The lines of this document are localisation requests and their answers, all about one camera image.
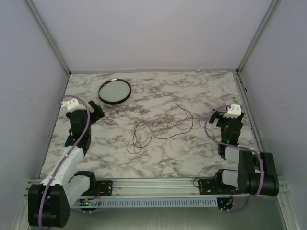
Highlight yellow wire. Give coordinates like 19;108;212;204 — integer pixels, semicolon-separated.
117;105;183;149

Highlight left aluminium corner post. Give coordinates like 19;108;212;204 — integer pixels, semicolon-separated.
24;0;71;76

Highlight aluminium corner post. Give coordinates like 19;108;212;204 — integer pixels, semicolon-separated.
236;0;282;74
24;0;71;76

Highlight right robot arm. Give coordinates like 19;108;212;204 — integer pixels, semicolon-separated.
204;106;279;196

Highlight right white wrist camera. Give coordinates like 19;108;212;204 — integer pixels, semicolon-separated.
223;104;242;119

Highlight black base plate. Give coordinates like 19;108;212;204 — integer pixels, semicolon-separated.
91;180;113;197
192;178;242;195

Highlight round brown rimmed plate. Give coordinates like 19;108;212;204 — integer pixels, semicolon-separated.
98;79;132;105

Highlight red wire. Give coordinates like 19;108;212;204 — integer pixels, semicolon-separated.
126;102;190;155

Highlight grey slotted cable duct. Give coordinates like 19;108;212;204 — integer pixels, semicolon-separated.
71;198;219;208

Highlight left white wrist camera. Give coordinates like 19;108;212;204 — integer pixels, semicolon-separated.
61;99;83;112

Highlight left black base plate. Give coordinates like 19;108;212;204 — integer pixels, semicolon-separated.
91;180;113;197

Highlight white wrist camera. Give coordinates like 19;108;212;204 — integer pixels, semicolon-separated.
61;99;83;112
223;104;242;119

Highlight aluminium front rail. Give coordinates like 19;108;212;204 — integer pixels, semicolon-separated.
23;177;288;199

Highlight right aluminium corner post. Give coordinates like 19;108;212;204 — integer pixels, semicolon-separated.
236;0;282;74

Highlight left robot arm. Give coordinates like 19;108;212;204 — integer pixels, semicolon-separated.
27;96;105;228

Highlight purple wire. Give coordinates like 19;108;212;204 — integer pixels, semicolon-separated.
191;117;216;138

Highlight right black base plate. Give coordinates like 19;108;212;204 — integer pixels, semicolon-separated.
192;178;242;195

